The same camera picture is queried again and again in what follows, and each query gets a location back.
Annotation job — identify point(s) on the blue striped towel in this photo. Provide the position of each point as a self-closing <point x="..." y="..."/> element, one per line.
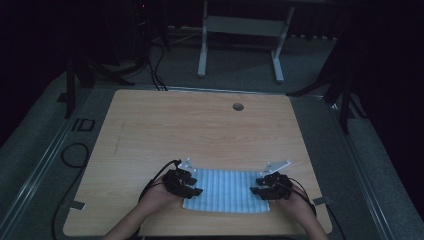
<point x="226" y="191"/>

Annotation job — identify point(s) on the person's left hand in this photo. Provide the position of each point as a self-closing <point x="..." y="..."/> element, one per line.
<point x="158" y="198"/>

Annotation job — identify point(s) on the white desk frame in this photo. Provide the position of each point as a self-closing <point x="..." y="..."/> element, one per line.
<point x="245" y="26"/>

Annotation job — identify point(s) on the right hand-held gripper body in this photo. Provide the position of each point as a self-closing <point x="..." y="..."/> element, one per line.
<point x="280" y="186"/>

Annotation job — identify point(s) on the black metal stand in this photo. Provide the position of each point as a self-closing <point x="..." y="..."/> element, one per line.
<point x="70" y="90"/>
<point x="345" y="106"/>

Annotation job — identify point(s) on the dark equipment rack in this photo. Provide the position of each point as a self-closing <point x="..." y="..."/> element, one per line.
<point x="141" y="30"/>

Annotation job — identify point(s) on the metal floor rail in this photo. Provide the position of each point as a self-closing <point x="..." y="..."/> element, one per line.
<point x="366" y="186"/>
<point x="33" y="180"/>

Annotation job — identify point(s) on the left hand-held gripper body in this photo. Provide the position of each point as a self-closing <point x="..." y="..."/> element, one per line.
<point x="173" y="181"/>

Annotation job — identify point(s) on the grey tape piece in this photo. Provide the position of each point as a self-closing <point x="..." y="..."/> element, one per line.
<point x="322" y="200"/>
<point x="77" y="205"/>

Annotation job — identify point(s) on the person's right hand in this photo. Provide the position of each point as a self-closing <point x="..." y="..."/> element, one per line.
<point x="298" y="205"/>

